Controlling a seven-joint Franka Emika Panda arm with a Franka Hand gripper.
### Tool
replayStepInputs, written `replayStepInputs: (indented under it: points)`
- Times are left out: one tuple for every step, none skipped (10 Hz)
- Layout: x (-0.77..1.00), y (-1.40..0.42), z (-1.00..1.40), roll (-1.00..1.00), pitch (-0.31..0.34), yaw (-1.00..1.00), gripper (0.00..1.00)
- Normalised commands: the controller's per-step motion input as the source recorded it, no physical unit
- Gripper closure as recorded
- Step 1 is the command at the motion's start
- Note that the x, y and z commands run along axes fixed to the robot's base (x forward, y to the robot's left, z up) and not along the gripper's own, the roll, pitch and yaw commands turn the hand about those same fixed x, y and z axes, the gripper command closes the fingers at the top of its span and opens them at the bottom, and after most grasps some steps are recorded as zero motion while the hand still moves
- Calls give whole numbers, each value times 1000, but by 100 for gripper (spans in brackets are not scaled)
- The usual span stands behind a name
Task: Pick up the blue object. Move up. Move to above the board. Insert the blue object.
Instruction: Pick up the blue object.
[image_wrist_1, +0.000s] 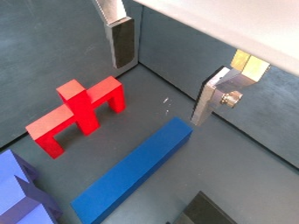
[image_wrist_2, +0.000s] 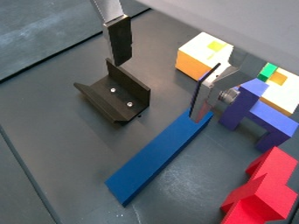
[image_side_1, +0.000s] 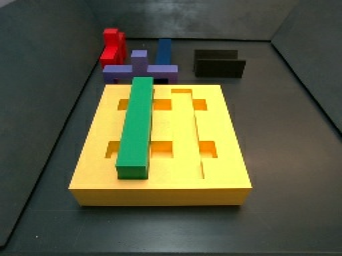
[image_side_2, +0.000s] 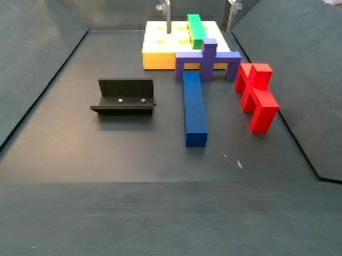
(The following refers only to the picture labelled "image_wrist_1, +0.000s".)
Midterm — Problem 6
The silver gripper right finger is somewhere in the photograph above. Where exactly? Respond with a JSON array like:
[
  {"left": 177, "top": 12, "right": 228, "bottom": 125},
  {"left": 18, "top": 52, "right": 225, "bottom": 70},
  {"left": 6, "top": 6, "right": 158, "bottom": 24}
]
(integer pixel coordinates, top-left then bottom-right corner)
[{"left": 190, "top": 50, "right": 269, "bottom": 125}]

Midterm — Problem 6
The black angle bracket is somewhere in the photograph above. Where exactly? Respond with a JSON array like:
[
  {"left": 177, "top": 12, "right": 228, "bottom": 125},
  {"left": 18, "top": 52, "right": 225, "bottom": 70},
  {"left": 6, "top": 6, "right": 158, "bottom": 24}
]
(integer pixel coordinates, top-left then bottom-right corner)
[{"left": 165, "top": 191, "right": 237, "bottom": 224}]

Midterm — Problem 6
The red cross-shaped block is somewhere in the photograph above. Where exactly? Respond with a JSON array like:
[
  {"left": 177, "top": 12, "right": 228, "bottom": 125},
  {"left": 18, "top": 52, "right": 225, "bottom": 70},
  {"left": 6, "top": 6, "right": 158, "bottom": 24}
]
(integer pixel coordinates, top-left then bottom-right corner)
[{"left": 25, "top": 76, "right": 125, "bottom": 158}]

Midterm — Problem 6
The blue rectangular bar block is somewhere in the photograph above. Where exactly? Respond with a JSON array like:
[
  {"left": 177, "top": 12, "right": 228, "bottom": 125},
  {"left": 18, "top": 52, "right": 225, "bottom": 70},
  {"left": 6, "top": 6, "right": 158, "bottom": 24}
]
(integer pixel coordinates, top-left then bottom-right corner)
[{"left": 70, "top": 117, "right": 192, "bottom": 224}]

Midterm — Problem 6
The purple cross-shaped block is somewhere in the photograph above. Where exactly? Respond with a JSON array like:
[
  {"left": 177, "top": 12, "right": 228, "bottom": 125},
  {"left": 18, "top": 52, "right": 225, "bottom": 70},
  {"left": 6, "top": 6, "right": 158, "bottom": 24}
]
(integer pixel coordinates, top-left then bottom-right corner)
[{"left": 0, "top": 150, "right": 61, "bottom": 224}]

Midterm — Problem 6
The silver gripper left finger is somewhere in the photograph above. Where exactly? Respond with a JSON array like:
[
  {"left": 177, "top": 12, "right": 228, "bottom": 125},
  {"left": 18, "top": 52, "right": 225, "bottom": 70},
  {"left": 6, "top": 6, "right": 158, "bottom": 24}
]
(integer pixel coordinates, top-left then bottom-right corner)
[{"left": 92, "top": 0, "right": 134, "bottom": 68}]

